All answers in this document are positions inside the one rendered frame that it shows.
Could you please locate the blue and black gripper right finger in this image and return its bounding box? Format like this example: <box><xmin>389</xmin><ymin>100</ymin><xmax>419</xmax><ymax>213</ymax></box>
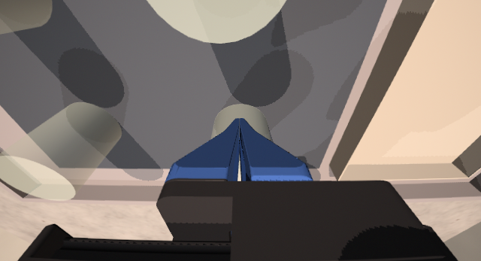
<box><xmin>240</xmin><ymin>118</ymin><xmax>313</xmax><ymax>181</ymax></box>

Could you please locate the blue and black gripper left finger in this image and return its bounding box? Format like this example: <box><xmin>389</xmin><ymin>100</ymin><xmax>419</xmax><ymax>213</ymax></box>
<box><xmin>165</xmin><ymin>118</ymin><xmax>240</xmax><ymax>182</ymax></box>

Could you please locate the beige shallow tray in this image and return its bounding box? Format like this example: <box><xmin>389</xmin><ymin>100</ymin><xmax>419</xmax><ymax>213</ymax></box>
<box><xmin>329</xmin><ymin>0</ymin><xmax>481</xmax><ymax>181</ymax></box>

